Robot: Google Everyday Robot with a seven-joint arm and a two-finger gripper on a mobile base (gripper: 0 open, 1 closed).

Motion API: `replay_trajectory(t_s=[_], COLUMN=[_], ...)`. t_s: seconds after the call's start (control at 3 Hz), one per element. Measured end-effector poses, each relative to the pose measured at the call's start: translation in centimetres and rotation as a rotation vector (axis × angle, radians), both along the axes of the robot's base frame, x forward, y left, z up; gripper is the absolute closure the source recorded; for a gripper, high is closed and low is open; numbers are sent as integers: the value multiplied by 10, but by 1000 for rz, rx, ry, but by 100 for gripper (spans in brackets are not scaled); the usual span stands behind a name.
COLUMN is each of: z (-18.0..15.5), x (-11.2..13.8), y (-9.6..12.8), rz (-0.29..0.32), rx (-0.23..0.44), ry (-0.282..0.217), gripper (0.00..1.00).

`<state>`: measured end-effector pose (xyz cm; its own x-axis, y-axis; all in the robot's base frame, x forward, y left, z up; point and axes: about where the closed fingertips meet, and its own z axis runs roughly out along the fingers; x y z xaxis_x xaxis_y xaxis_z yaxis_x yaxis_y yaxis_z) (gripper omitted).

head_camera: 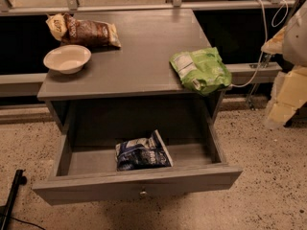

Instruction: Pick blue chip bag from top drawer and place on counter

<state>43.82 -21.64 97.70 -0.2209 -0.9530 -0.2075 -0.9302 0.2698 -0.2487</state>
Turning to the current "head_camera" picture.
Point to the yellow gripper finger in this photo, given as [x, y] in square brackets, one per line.
[289, 94]

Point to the blue chip bag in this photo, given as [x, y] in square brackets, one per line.
[143, 153]

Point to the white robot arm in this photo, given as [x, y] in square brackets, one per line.
[295, 38]

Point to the green chip bag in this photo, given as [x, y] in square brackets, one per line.
[201, 71]

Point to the grey open top drawer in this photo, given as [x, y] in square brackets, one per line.
[85, 168]

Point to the brown chip bag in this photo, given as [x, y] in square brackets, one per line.
[69, 30]

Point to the grey wooden cabinet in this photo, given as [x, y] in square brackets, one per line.
[128, 93]

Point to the white bowl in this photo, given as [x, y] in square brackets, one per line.
[68, 59]

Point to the black floor stand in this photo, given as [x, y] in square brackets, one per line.
[6, 209]

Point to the metal railing frame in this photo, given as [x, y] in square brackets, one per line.
[137, 4]

